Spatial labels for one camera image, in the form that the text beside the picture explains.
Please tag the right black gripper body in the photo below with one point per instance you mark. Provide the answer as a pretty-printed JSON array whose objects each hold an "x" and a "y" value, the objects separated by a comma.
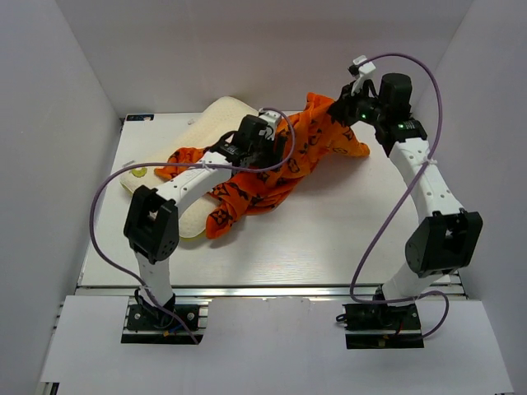
[{"x": 360, "y": 107}]

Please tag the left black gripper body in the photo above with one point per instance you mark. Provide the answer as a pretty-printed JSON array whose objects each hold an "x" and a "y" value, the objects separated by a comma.
[{"x": 262, "y": 155}]

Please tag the orange patterned pillowcase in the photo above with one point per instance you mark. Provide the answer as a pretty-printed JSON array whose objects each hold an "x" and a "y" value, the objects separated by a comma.
[{"x": 245, "y": 194}]

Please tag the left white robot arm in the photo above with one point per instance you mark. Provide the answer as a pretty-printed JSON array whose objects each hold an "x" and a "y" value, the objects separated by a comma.
[{"x": 152, "y": 224}]

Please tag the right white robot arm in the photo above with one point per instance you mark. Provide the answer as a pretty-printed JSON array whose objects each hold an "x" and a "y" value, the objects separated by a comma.
[{"x": 447, "y": 234}]

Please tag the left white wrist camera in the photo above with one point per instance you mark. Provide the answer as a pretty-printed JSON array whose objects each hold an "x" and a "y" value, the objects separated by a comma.
[{"x": 272, "y": 119}]

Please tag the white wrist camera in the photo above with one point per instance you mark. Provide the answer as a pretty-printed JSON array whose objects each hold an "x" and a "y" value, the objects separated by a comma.
[
  {"x": 272, "y": 119},
  {"x": 362, "y": 70}
]

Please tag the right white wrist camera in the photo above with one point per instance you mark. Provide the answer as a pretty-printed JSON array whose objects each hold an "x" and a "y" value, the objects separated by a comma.
[{"x": 362, "y": 70}]

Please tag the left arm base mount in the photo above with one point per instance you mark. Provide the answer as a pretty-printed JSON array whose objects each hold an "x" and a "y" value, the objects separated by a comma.
[{"x": 143, "y": 326}]

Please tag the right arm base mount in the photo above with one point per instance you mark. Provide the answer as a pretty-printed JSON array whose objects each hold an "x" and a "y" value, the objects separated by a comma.
[{"x": 373, "y": 324}]

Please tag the aluminium table rail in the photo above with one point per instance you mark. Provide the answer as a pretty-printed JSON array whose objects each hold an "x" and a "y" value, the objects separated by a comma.
[{"x": 452, "y": 289}]

